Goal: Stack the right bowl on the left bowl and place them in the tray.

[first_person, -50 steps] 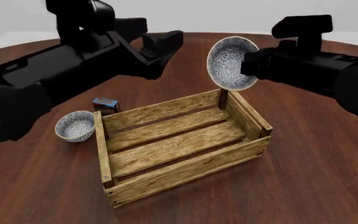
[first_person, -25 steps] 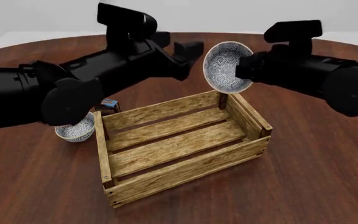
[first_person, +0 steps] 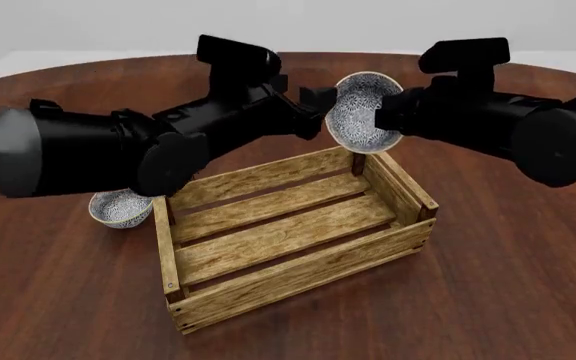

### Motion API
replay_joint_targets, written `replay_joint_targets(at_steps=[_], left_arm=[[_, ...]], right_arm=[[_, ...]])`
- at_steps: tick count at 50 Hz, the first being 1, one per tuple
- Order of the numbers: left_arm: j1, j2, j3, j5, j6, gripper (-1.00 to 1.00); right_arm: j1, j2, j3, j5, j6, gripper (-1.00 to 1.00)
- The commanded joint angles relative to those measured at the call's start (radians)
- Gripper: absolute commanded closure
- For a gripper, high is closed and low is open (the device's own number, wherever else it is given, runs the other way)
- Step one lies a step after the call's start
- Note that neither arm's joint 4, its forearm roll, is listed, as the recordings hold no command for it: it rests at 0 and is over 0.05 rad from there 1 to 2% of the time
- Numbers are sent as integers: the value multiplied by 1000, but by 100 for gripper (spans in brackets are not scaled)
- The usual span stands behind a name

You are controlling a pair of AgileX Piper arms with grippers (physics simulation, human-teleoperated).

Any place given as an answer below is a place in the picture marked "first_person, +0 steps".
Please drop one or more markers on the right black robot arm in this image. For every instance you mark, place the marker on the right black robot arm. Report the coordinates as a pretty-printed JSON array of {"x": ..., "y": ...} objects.
[{"x": 533, "y": 131}]

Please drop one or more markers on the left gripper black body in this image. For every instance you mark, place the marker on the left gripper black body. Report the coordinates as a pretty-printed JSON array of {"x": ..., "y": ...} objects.
[{"x": 295, "y": 118}]

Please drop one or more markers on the wooden slat tray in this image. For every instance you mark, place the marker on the wooden slat tray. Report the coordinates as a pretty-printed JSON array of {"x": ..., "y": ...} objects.
[{"x": 288, "y": 240}]

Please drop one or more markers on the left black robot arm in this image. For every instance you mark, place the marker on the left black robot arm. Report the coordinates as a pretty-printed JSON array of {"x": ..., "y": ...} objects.
[{"x": 78, "y": 150}]

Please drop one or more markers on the small blue patterned bowl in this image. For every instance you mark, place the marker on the small blue patterned bowl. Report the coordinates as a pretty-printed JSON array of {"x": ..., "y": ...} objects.
[{"x": 118, "y": 210}]

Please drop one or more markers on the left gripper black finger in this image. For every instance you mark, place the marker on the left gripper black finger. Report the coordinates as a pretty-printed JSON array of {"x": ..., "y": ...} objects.
[{"x": 318, "y": 95}]

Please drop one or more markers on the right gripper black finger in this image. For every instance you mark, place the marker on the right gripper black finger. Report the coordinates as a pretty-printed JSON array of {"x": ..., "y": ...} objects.
[{"x": 388, "y": 118}]

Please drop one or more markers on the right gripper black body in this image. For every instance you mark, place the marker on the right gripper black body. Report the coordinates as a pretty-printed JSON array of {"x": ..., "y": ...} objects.
[{"x": 410, "y": 112}]

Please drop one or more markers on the large blue patterned bowl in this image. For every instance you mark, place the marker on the large blue patterned bowl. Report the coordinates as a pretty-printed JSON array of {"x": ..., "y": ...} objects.
[{"x": 355, "y": 120}]

